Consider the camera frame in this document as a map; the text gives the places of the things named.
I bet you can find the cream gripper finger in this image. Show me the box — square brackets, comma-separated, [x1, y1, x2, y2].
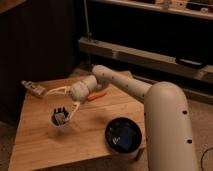
[67, 101, 80, 120]
[46, 86, 70, 96]

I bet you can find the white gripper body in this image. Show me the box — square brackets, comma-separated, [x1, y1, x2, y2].
[70, 75, 97, 102]

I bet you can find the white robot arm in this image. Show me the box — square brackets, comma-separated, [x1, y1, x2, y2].
[48, 65, 199, 171]

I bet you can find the dark ceramic bowl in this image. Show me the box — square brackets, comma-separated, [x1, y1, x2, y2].
[105, 117, 142, 154]

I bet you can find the blue sponge in bowl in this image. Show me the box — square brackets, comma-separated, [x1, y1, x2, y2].
[119, 128, 135, 150]

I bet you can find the orange carrot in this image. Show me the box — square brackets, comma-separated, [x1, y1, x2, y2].
[87, 92, 107, 101]

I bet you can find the black plug adapter in cup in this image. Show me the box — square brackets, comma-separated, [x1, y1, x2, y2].
[53, 107, 68, 126]

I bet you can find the white tube bottle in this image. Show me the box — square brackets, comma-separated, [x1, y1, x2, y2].
[21, 80, 46, 98]

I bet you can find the white cup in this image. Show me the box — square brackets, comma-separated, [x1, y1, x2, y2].
[50, 107, 69, 131]

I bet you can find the metal vertical pole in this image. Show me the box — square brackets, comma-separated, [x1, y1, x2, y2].
[83, 0, 92, 69]

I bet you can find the wooden table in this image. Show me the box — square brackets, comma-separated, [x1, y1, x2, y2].
[8, 85, 144, 171]

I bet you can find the long wooden beam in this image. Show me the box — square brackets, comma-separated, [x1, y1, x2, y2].
[78, 37, 213, 84]

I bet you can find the wooden shelf with items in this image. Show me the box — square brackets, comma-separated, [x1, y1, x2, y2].
[91, 0, 213, 21]

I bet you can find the black handle strap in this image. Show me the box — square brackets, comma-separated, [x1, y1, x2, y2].
[175, 57, 205, 69]

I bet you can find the black floor cable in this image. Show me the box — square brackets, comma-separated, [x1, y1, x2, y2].
[200, 146, 213, 171]

